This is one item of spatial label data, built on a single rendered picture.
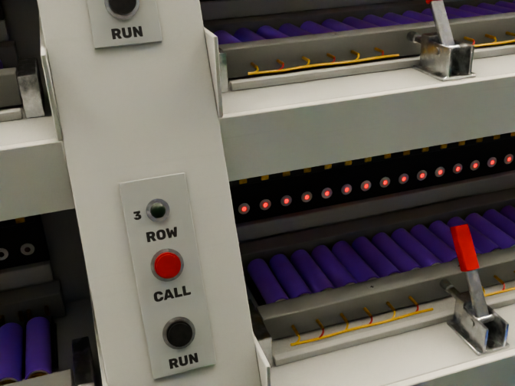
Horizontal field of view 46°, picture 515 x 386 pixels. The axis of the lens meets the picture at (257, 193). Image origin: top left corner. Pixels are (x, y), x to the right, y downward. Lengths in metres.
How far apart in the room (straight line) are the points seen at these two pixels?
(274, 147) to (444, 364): 0.20
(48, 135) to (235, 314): 0.16
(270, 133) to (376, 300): 0.18
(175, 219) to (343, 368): 0.17
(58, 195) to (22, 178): 0.02
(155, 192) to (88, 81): 0.08
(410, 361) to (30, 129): 0.31
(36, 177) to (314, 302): 0.23
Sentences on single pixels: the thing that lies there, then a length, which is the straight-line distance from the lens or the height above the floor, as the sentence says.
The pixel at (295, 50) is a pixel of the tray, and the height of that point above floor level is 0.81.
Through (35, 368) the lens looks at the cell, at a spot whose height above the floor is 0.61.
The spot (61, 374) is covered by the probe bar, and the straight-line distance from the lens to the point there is 0.45.
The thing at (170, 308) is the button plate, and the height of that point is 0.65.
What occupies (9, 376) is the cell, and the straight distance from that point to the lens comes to 0.47.
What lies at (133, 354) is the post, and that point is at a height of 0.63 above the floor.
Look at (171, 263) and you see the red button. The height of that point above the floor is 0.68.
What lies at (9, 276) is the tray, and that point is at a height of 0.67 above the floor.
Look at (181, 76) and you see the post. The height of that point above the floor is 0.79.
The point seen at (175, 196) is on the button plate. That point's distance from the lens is 0.37.
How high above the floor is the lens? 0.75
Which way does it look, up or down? 5 degrees down
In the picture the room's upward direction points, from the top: 9 degrees counter-clockwise
